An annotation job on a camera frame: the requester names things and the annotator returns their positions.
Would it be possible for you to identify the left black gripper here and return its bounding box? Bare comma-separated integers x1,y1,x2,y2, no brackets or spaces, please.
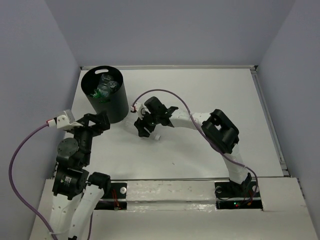
68,107,111,164

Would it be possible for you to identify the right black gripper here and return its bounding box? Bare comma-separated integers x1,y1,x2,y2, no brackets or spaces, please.
134,108,160,138

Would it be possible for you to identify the clear plastic bottle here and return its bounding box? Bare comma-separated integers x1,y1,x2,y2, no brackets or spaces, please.
122,117,161,141

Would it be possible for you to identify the green plastic bottle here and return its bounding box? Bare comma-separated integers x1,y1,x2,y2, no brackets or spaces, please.
89,89,109,99

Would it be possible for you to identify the blue label clear bottle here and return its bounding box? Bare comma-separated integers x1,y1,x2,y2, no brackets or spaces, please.
97,85,110,95

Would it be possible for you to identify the Pepsi label clear bottle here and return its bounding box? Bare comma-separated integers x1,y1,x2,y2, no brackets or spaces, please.
107,80,120,94

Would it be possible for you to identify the green label clear bottle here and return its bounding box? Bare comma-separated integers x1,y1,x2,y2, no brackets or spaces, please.
99,73,114,86

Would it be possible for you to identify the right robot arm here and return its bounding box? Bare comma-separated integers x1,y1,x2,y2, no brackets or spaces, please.
131,96,252,197

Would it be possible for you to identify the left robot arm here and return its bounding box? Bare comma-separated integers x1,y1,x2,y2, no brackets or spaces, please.
49,111,111,240

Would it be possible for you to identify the black plastic bin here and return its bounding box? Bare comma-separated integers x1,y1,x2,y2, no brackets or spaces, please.
80,65,129,124

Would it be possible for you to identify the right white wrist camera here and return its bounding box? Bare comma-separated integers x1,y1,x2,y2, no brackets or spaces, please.
130,102,148,119

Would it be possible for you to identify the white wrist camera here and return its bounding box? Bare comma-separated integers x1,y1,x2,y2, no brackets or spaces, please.
46,109,83,131
130,102,148,119

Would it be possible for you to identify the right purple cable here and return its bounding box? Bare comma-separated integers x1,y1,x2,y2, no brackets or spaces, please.
131,89,258,203

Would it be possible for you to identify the purple cable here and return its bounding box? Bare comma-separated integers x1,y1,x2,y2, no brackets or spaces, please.
8,124,68,237
131,89,258,203

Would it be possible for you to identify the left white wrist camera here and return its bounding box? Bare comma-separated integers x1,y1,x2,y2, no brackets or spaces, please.
46,109,83,131

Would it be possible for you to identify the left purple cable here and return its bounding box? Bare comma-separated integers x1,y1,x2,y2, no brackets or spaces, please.
8,124,68,237

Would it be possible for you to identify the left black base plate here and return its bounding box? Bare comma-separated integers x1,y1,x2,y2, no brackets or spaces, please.
95,181,128,211

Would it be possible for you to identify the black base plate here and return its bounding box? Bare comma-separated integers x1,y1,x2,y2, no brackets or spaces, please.
214,181,263,210
95,181,128,211

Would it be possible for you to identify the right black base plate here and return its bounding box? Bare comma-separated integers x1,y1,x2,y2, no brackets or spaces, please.
214,181,263,210

